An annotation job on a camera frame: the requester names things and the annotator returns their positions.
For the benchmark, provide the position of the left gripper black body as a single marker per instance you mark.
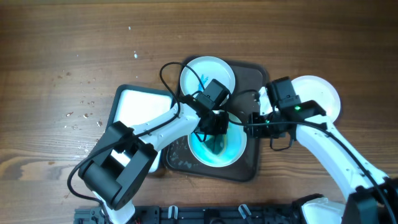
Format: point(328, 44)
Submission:
point(219, 126)

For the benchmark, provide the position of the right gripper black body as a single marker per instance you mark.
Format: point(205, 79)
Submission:
point(257, 127)

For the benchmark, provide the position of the green yellow sponge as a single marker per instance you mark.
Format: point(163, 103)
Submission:
point(216, 144)

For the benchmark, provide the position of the white plate blue smear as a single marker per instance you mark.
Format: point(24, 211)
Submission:
point(236, 140)

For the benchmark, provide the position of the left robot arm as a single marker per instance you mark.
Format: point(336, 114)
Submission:
point(117, 166)

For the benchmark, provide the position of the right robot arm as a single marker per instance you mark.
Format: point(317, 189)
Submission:
point(306, 108)

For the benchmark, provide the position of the brown plastic tray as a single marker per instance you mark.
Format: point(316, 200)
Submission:
point(178, 157)

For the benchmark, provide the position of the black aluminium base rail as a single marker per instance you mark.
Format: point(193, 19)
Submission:
point(268, 214)

